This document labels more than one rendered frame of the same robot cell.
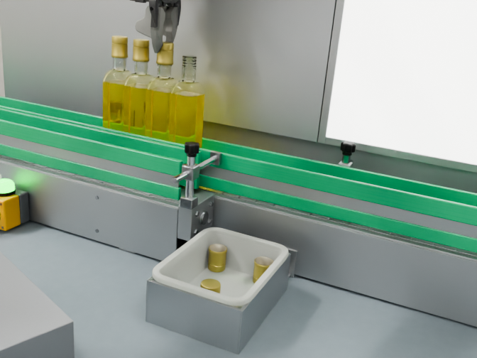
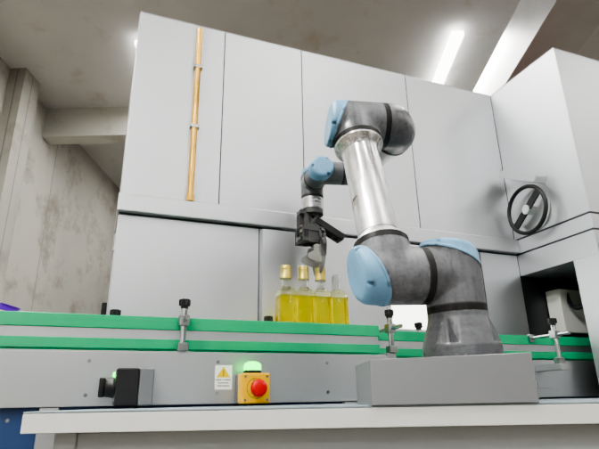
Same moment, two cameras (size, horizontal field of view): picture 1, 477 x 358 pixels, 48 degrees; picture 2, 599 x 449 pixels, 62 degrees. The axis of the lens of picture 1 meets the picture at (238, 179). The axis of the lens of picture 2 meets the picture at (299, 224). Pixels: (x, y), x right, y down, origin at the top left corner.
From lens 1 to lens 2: 142 cm
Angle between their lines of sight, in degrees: 58
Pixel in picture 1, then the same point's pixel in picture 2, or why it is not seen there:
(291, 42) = not seen: hidden behind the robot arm
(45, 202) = (278, 379)
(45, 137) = (273, 326)
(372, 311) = not seen: hidden behind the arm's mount
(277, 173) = (408, 336)
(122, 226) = (348, 381)
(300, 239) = not seen: hidden behind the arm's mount
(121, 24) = (241, 271)
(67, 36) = (189, 281)
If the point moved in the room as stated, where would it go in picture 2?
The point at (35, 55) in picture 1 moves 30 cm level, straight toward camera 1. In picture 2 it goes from (151, 298) to (235, 289)
